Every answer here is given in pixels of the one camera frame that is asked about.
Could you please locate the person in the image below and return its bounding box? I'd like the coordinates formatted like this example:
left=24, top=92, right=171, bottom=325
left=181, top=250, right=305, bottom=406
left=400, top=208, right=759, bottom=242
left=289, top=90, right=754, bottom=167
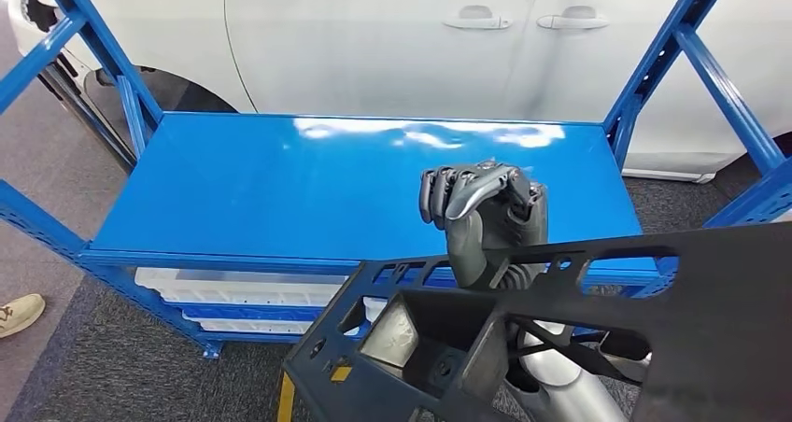
left=0, top=293, right=47, bottom=340

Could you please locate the black car tyre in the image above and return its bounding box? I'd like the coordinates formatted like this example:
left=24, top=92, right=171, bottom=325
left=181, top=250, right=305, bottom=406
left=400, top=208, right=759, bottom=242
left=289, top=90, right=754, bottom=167
left=83, top=66, right=239, bottom=161

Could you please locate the white plastic crate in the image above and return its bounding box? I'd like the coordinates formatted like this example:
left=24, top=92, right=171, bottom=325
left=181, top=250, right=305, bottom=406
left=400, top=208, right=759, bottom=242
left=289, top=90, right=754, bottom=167
left=197, top=316, right=314, bottom=337
left=134, top=266, right=351, bottom=309

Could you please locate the blue plastic crate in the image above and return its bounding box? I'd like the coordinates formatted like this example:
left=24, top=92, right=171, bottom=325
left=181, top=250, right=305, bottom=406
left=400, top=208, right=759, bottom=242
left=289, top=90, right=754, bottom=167
left=182, top=302, right=326, bottom=323

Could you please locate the white car door handle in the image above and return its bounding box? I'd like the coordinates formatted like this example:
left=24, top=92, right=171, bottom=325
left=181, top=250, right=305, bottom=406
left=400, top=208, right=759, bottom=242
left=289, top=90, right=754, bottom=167
left=443, top=5, right=514, bottom=32
left=536, top=6, right=610, bottom=32

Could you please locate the white car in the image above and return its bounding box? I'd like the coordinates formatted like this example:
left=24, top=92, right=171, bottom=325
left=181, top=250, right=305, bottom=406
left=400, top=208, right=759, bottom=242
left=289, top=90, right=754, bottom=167
left=6, top=0, right=792, bottom=186

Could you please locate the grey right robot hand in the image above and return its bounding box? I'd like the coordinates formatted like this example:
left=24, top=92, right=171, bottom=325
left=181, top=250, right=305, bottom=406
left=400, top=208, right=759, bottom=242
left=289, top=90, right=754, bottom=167
left=418, top=161, right=550, bottom=290

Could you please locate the blue metal shelf rack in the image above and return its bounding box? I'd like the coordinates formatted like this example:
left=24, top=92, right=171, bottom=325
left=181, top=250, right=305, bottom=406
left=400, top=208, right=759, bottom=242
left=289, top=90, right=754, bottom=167
left=0, top=0, right=792, bottom=359

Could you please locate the chrome stanchion post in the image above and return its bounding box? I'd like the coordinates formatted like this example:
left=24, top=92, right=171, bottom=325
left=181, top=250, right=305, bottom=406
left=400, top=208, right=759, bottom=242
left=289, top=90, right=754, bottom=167
left=36, top=66, right=137, bottom=170

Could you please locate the black plastic panel part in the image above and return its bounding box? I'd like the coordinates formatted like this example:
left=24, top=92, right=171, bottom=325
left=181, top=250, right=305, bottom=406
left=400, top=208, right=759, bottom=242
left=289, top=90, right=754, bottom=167
left=281, top=220, right=792, bottom=422

